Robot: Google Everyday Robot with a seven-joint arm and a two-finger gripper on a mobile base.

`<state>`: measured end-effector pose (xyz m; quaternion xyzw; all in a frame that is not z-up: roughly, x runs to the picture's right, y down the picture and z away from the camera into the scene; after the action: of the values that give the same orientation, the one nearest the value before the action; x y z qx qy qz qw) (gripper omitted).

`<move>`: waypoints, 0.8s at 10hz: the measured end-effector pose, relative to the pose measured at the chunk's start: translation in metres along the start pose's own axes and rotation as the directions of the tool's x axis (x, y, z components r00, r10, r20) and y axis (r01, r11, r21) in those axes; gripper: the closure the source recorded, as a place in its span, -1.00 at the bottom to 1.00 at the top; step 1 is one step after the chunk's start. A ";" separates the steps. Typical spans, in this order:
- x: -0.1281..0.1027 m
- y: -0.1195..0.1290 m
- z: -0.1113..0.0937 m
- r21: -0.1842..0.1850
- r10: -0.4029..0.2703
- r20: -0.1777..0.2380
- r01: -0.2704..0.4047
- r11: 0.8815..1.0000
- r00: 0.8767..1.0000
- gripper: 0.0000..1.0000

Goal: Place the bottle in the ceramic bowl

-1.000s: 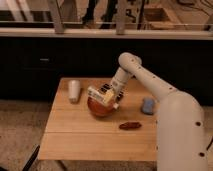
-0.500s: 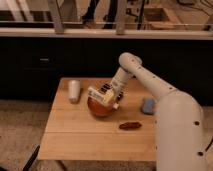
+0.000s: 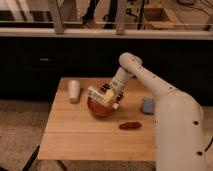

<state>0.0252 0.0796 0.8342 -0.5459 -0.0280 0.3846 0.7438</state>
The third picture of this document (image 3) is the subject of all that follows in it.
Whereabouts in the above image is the brown ceramic bowl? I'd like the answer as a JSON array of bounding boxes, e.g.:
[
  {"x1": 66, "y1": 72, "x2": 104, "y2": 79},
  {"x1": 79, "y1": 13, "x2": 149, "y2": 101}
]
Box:
[{"x1": 87, "y1": 98, "x2": 114, "y2": 117}]

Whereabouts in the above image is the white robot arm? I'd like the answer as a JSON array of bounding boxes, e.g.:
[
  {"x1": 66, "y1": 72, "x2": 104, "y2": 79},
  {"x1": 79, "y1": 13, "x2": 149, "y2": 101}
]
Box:
[{"x1": 110, "y1": 53, "x2": 207, "y2": 171}]

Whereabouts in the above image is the dark red sausage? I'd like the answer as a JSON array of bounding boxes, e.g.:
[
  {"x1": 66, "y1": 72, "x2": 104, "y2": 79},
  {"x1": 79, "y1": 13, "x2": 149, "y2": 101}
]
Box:
[{"x1": 119, "y1": 122, "x2": 142, "y2": 130}]

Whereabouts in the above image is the white plastic cup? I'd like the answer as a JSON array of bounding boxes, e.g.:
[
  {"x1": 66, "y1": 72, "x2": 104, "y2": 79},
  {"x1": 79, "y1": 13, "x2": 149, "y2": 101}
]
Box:
[{"x1": 68, "y1": 80, "x2": 81, "y2": 103}]

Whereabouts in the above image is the grey window post right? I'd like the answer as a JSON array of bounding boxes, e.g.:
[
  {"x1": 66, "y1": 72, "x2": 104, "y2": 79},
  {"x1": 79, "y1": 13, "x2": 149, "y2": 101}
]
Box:
[{"x1": 116, "y1": 0, "x2": 127, "y2": 35}]

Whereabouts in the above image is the grey window post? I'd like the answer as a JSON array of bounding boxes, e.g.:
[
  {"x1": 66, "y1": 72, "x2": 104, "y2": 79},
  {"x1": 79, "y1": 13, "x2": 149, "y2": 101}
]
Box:
[
  {"x1": 47, "y1": 0, "x2": 64, "y2": 34},
  {"x1": 116, "y1": 0, "x2": 127, "y2": 35}
]

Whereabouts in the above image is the grey window post left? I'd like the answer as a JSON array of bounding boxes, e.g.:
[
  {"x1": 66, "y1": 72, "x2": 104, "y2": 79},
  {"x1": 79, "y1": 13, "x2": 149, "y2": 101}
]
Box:
[{"x1": 47, "y1": 0, "x2": 64, "y2": 34}]

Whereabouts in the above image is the blue sponge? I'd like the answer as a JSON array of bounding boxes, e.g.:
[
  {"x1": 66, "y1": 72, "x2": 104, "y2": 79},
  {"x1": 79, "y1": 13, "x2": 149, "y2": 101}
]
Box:
[{"x1": 141, "y1": 98, "x2": 154, "y2": 115}]

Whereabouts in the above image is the wooden crate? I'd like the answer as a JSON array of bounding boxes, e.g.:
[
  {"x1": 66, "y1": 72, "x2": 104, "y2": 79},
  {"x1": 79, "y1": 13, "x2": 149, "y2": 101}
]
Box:
[{"x1": 144, "y1": 7, "x2": 184, "y2": 30}]

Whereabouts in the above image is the wooden table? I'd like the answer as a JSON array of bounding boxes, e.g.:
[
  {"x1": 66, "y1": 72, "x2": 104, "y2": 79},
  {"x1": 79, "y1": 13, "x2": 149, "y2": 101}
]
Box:
[{"x1": 38, "y1": 78, "x2": 155, "y2": 161}]

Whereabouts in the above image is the black cabinet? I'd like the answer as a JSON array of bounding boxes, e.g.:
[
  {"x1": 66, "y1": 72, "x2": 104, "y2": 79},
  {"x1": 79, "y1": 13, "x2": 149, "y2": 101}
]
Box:
[{"x1": 0, "y1": 37, "x2": 213, "y2": 105}]

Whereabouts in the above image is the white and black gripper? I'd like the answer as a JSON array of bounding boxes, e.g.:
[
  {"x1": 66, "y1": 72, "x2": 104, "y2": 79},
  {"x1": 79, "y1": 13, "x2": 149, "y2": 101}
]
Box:
[{"x1": 99, "y1": 83, "x2": 123, "y2": 100}]

